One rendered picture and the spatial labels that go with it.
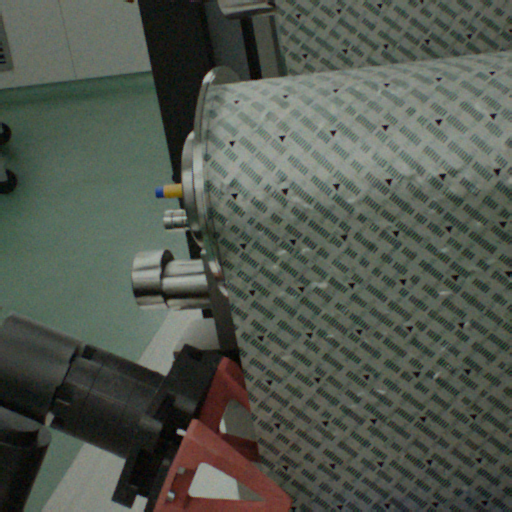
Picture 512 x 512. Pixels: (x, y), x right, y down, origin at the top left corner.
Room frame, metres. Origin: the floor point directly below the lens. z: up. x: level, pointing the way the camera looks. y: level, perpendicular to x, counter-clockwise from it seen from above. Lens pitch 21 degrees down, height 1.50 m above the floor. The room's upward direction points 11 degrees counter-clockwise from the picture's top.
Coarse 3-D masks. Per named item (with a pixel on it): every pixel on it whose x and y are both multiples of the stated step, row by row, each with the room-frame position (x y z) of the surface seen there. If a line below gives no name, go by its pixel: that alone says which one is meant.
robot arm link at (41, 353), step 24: (0, 336) 0.75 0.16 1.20; (24, 336) 0.75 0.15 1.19; (48, 336) 0.75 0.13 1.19; (72, 336) 0.77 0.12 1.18; (0, 360) 0.74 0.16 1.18; (24, 360) 0.74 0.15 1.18; (48, 360) 0.74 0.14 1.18; (72, 360) 0.75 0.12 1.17; (0, 384) 0.74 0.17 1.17; (24, 384) 0.73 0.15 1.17; (48, 384) 0.73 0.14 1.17; (0, 408) 0.77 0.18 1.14; (24, 408) 0.74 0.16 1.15; (48, 408) 0.73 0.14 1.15; (0, 432) 0.74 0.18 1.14; (24, 432) 0.74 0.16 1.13
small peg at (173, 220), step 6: (168, 210) 0.80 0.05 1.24; (174, 210) 0.80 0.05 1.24; (180, 210) 0.80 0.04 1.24; (168, 216) 0.80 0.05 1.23; (174, 216) 0.80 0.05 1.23; (180, 216) 0.80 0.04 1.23; (168, 222) 0.80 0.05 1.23; (174, 222) 0.80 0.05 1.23; (180, 222) 0.79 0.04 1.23; (186, 222) 0.79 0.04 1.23; (168, 228) 0.80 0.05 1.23; (174, 228) 0.80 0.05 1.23; (180, 228) 0.80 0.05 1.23; (186, 228) 0.80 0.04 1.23
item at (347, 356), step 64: (256, 320) 0.72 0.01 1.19; (320, 320) 0.71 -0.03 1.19; (384, 320) 0.70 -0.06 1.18; (448, 320) 0.69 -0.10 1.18; (256, 384) 0.72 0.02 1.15; (320, 384) 0.71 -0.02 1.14; (384, 384) 0.70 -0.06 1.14; (448, 384) 0.69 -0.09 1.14; (320, 448) 0.71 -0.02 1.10; (384, 448) 0.70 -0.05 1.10; (448, 448) 0.69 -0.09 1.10
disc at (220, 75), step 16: (208, 80) 0.77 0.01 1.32; (224, 80) 0.80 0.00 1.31; (240, 80) 0.83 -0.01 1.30; (208, 96) 0.76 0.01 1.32; (208, 112) 0.75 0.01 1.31; (208, 192) 0.73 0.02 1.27; (208, 208) 0.72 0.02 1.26; (208, 224) 0.72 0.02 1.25; (208, 240) 0.71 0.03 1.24; (208, 256) 0.72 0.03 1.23; (224, 288) 0.73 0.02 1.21
